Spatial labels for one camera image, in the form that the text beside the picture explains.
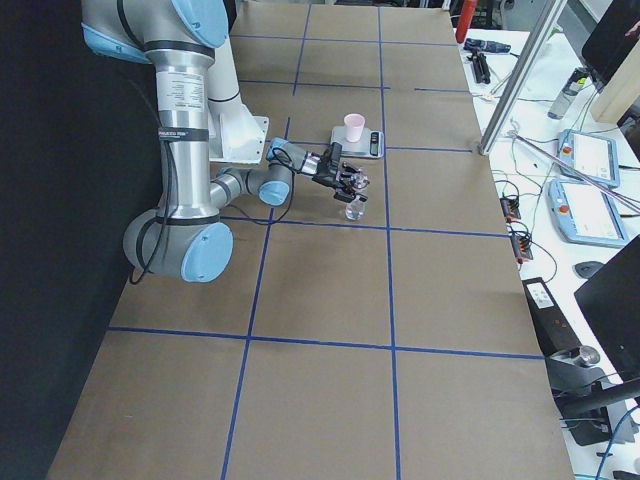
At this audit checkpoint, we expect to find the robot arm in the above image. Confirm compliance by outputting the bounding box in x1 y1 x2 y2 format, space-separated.
82 1 368 282

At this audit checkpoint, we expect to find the silver digital kitchen scale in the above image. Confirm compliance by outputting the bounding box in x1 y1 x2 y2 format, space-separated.
330 125 385 159

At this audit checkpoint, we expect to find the pink cup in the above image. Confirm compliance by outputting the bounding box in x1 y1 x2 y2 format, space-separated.
343 113 366 143

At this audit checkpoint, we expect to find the black monitor stand base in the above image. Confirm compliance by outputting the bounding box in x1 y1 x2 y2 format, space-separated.
545 346 639 446

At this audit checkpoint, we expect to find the black computer mouse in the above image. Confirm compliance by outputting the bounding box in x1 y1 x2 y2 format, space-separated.
573 261 604 279

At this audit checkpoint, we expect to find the black monitor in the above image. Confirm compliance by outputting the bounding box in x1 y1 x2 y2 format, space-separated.
574 238 639 380

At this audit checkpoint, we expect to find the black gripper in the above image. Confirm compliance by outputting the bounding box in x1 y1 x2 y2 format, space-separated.
312 152 370 204

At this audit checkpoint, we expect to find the teach pendant tablet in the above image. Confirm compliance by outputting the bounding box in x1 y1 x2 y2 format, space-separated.
558 129 620 188
547 179 630 248

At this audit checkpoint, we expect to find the near teach pendant tablet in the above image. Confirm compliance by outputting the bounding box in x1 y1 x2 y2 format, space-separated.
547 179 630 248

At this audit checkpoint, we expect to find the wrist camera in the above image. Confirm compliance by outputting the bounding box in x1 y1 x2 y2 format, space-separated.
324 142 342 164

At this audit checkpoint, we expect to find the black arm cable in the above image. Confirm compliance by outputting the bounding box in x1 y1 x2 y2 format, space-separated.
128 74 296 286

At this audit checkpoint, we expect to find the aluminium frame post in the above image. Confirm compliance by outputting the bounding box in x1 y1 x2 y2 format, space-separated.
478 0 567 156

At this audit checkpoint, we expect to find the black folded tripod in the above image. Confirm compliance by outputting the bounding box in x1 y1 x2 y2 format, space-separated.
468 49 491 84

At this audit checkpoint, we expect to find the blue folded umbrella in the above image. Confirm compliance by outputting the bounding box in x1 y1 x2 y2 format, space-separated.
463 38 511 54

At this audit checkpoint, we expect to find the black box with white label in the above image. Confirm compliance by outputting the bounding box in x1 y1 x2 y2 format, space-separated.
522 277 582 357

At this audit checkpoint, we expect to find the far teach pendant tablet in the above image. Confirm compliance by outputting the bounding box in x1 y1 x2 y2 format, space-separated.
558 129 620 188

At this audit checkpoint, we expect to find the grey water bottle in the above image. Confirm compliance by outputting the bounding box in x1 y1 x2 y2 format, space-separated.
547 67 590 120

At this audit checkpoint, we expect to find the red cylinder bottle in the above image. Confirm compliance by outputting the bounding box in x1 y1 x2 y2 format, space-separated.
455 0 478 44

